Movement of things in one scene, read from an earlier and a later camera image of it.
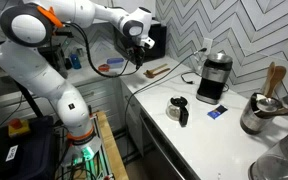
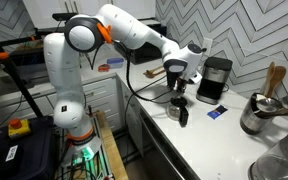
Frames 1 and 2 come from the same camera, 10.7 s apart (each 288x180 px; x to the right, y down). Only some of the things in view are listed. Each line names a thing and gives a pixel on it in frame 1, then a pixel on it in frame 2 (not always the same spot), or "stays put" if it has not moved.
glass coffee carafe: (177, 110) stays put
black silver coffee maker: (213, 78) stays put
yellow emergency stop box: (18, 127) stays put
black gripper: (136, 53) -> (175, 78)
